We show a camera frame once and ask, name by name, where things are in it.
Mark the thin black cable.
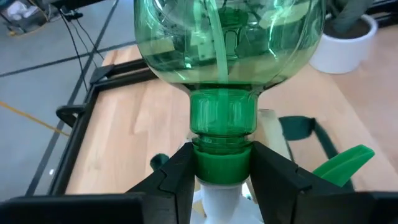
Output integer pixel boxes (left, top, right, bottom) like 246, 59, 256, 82
71, 18, 106, 60
58, 9, 90, 93

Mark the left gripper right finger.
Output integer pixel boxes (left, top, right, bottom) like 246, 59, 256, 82
250, 141, 313, 224

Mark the green plant in white pot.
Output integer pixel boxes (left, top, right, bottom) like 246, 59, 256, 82
309, 0, 379, 75

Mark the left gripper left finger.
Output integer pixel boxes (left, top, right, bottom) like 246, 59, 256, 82
127, 141, 197, 224

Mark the green plastic spray bottle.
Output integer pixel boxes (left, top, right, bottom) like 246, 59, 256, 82
133, 0, 376, 224

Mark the beige green canvas gardening bag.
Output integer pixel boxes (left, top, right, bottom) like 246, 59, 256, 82
150, 108, 357, 200

